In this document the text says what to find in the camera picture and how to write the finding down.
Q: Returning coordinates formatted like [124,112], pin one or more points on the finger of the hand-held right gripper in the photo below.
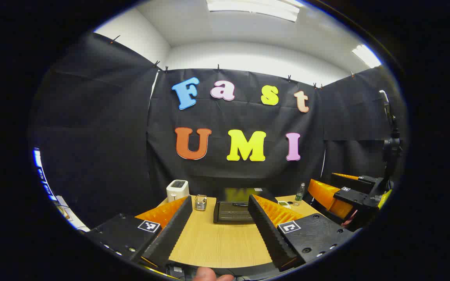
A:
[350,197]
[359,180]

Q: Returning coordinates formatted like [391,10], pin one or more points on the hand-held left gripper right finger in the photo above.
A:
[268,234]

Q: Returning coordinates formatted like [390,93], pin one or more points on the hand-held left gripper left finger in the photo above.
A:
[170,234]

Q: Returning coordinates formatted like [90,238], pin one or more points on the black electric oven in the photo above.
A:
[231,212]

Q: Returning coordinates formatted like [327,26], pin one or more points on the white divided food tray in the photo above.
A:
[283,203]

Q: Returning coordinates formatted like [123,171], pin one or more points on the white toaster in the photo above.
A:
[177,190]

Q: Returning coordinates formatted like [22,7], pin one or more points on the clear plastic water bottle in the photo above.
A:
[299,195]

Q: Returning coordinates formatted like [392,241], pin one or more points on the ceiling light panel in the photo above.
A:
[252,8]
[365,56]

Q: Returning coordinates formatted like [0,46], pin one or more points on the white furniture piece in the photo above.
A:
[72,220]

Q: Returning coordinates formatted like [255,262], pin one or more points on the bright blue white screen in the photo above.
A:
[37,158]

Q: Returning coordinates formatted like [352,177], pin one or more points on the row of cloth clips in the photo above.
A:
[218,67]

